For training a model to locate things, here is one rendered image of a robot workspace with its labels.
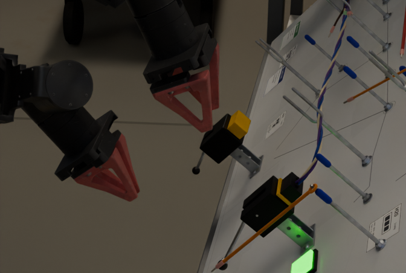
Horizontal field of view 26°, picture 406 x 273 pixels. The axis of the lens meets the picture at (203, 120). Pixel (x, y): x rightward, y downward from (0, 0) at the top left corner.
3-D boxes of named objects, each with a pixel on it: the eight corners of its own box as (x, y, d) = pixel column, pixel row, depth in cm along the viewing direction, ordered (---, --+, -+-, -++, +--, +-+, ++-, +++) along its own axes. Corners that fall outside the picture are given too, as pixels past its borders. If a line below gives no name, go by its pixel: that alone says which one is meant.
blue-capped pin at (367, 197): (363, 199, 107) (312, 154, 105) (372, 191, 106) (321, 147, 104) (363, 205, 106) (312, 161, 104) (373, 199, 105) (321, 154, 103)
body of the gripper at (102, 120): (121, 118, 113) (83, 76, 111) (101, 160, 105) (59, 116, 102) (86, 142, 116) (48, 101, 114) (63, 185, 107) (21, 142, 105)
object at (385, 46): (382, 54, 136) (316, -7, 133) (382, 49, 137) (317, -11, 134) (392, 46, 135) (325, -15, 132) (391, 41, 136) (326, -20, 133)
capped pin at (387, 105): (394, 104, 119) (348, 63, 117) (386, 113, 119) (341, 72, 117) (391, 102, 120) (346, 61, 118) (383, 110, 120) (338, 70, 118)
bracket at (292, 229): (302, 234, 114) (275, 211, 113) (316, 224, 113) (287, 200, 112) (301, 256, 110) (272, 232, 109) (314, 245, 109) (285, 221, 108)
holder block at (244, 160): (224, 188, 154) (182, 153, 152) (271, 149, 148) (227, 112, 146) (219, 204, 151) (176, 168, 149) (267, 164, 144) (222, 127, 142)
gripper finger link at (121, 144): (159, 172, 114) (112, 119, 111) (147, 204, 108) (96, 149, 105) (121, 195, 117) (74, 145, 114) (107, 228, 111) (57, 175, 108)
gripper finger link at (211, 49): (241, 92, 108) (211, 26, 104) (234, 120, 102) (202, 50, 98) (191, 109, 110) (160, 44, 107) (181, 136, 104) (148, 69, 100)
